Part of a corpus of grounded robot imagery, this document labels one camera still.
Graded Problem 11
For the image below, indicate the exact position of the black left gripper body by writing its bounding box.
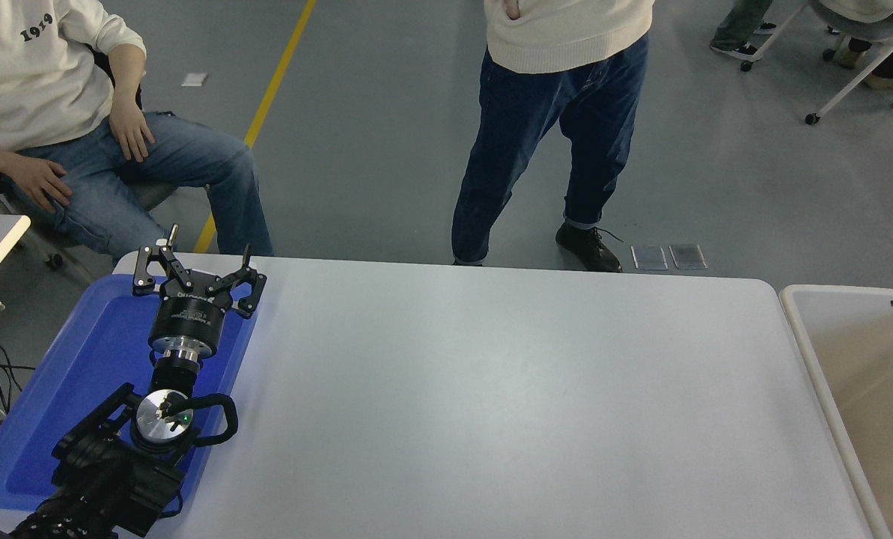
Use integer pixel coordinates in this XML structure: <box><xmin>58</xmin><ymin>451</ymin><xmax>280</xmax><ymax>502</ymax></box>
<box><xmin>150</xmin><ymin>278</ymin><xmax>234</xmax><ymax>351</ymax></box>

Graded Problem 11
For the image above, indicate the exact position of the person's left hand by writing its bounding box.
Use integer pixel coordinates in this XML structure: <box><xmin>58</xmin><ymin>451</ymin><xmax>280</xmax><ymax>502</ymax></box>
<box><xmin>109</xmin><ymin>101</ymin><xmax>156</xmax><ymax>163</ymax></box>

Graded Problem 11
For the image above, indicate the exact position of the person's right hand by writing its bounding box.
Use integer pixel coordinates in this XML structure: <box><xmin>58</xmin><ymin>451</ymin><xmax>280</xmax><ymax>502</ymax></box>
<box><xmin>8</xmin><ymin>155</ymin><xmax>74</xmax><ymax>213</ymax></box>

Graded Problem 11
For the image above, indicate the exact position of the blue plastic tray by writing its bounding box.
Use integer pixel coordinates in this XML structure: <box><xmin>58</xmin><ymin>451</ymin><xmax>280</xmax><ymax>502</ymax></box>
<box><xmin>0</xmin><ymin>273</ymin><xmax>260</xmax><ymax>513</ymax></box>

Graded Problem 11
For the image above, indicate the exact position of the metal floor plate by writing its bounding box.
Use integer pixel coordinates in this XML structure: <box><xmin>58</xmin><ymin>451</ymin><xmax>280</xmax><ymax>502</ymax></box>
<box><xmin>631</xmin><ymin>245</ymin><xmax>669</xmax><ymax>271</ymax></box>
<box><xmin>668</xmin><ymin>243</ymin><xmax>708</xmax><ymax>270</ymax></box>

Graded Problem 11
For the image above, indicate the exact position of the large pale bin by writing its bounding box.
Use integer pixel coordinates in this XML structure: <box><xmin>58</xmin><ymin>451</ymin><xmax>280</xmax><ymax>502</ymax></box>
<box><xmin>778</xmin><ymin>284</ymin><xmax>893</xmax><ymax>539</ymax></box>

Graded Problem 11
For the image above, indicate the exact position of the white-legged wheeled chair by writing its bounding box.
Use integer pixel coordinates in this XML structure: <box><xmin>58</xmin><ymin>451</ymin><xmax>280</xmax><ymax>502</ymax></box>
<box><xmin>740</xmin><ymin>0</ymin><xmax>893</xmax><ymax>126</ymax></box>

